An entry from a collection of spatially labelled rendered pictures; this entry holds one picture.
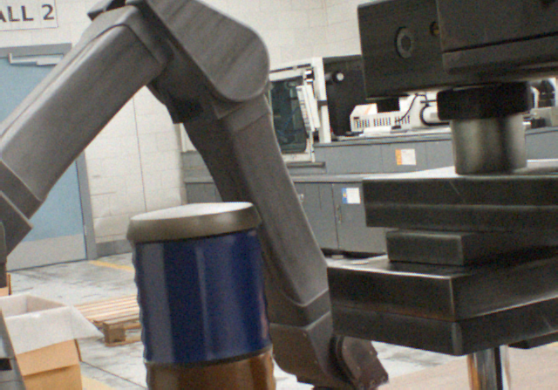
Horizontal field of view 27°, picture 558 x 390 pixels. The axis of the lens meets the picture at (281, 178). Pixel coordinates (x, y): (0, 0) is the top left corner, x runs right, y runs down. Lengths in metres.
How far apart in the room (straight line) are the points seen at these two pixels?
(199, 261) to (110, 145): 11.69
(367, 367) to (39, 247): 10.81
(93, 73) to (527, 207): 0.43
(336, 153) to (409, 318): 8.83
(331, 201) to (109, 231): 3.23
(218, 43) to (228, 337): 0.60
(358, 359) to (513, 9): 0.55
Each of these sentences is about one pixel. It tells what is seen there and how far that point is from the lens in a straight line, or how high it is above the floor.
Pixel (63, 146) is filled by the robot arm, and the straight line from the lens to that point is 0.85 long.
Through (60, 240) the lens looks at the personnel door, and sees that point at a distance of 11.82.
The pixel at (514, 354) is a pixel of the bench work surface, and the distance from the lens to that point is 1.46.
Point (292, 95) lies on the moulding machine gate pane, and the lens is 9.89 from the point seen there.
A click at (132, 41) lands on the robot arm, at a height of 1.29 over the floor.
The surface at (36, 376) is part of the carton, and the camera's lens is 4.13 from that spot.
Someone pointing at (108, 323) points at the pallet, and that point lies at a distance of 6.82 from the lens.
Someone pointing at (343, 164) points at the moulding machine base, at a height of 0.79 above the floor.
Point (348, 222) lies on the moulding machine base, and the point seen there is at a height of 0.31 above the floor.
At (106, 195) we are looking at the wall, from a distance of 11.99.
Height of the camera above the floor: 1.22
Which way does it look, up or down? 3 degrees down
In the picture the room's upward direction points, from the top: 6 degrees counter-clockwise
